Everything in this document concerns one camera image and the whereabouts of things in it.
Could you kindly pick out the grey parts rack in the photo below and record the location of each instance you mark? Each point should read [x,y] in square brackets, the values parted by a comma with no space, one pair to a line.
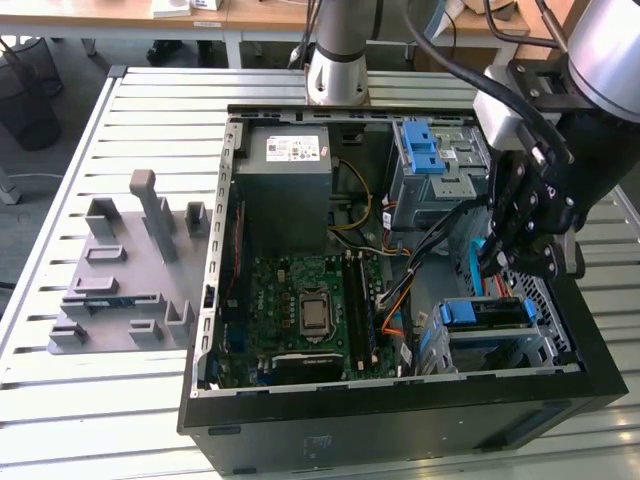
[140,280]

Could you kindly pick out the black mesh waste bin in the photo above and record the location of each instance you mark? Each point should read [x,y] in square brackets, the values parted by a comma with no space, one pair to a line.
[30,115]

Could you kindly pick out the white plastic object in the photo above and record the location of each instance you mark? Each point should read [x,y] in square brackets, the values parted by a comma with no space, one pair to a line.
[450,20]

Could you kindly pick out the brown cardboard piece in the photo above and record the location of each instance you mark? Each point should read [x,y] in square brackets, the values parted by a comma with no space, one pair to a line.
[500,7]

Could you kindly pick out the black PC case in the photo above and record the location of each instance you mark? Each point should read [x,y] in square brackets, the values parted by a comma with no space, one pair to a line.
[350,440]

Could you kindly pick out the blue plastic drive latch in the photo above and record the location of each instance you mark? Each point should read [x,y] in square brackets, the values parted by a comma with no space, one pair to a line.
[422,150]

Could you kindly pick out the grey metal disk bay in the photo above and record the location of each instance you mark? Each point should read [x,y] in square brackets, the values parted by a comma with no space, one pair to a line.
[500,345]

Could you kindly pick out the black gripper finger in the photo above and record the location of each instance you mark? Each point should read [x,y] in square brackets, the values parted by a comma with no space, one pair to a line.
[550,257]
[515,200]

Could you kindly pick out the grey power supply unit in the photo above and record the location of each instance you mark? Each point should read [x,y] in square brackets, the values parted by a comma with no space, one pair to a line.
[285,200]

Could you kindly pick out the silver wrist camera block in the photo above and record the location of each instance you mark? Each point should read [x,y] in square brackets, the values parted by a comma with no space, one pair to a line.
[500,120]

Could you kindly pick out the grey metal stand foot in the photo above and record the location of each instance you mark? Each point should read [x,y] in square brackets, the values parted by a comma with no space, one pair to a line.
[9,190]

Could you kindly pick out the white book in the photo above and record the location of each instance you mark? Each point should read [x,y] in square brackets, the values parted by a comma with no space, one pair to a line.
[172,9]

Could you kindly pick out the green RAM stick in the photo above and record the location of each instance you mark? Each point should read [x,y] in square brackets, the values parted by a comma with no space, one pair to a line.
[110,303]

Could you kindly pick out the hard disk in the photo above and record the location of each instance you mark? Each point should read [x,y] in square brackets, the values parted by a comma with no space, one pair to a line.
[497,312]

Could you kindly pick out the silver CPU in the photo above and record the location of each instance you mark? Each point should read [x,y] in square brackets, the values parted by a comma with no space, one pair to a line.
[315,315]

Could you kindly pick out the dark RAM stick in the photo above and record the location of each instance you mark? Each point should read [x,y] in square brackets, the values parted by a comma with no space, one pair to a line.
[369,310]

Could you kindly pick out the black graphics card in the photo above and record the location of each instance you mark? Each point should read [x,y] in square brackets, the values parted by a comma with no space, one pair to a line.
[307,367]

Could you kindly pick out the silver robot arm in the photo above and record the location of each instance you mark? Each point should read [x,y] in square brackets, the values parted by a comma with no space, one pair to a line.
[335,75]

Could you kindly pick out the grey optical drive cage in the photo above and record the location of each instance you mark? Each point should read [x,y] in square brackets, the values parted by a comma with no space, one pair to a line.
[415,200]

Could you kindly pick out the wooden desk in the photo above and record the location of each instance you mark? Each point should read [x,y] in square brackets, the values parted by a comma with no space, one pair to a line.
[75,20]

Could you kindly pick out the green motherboard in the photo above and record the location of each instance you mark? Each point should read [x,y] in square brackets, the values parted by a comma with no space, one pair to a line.
[280,300]

